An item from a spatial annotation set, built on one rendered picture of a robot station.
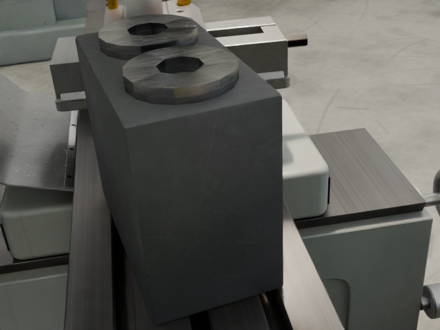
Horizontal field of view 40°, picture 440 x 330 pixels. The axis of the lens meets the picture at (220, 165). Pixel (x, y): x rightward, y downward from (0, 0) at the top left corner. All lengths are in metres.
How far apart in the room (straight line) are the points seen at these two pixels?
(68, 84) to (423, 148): 1.99
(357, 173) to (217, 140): 0.68
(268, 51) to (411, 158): 1.75
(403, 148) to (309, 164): 1.76
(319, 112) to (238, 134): 2.51
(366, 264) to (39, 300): 0.53
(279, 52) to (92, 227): 0.41
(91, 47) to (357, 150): 0.70
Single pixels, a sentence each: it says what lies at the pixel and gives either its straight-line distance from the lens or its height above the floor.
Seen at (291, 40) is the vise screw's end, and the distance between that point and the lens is 0.97.
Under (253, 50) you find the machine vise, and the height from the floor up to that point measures 0.98.
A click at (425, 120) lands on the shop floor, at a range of 2.93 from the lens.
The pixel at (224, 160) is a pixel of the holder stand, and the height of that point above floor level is 1.06.
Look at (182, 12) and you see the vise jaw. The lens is 0.93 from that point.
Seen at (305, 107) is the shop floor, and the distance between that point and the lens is 3.01.
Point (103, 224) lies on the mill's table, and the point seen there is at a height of 0.92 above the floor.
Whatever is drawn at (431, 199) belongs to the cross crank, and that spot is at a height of 0.63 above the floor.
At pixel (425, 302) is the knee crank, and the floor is 0.51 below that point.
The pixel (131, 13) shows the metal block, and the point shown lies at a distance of 0.91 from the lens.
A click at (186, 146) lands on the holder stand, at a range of 0.44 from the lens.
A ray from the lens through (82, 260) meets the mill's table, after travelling 0.61.
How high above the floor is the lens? 1.29
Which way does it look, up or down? 31 degrees down
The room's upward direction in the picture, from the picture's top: 4 degrees counter-clockwise
